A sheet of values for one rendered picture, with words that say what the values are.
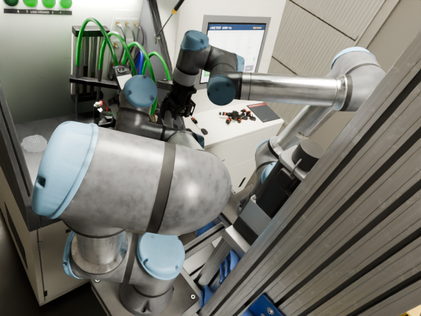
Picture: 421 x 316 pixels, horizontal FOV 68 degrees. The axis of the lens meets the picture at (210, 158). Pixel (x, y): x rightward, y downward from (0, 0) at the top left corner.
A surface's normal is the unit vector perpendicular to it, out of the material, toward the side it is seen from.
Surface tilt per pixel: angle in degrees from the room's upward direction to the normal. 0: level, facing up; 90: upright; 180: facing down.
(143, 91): 45
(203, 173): 25
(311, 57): 90
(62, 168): 38
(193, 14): 76
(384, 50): 90
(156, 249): 7
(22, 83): 90
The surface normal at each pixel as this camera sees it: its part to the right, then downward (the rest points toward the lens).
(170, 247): 0.43, -0.65
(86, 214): 0.01, 0.70
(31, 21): 0.59, 0.68
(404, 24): -0.70, 0.30
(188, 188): 0.44, -0.08
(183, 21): 0.65, 0.50
